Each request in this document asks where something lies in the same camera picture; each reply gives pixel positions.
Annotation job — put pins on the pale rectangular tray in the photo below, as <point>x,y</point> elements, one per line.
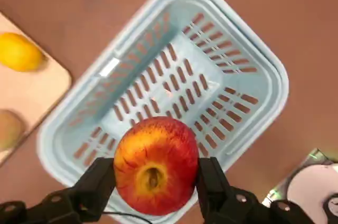
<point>31,94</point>

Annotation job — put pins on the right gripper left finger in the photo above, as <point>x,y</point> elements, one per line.
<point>89,189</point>

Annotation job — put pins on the yellow lemon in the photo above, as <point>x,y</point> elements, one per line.
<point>18,52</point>

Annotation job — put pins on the red apple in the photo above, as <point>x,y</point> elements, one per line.
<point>158,150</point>

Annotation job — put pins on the metal base plate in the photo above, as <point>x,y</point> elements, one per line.
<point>314,156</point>

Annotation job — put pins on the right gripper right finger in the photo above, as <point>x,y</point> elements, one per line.
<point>214,192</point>

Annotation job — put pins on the light blue plastic basket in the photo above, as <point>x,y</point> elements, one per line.
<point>274,86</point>

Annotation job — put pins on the pink-green peach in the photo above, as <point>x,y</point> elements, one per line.
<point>9,129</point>

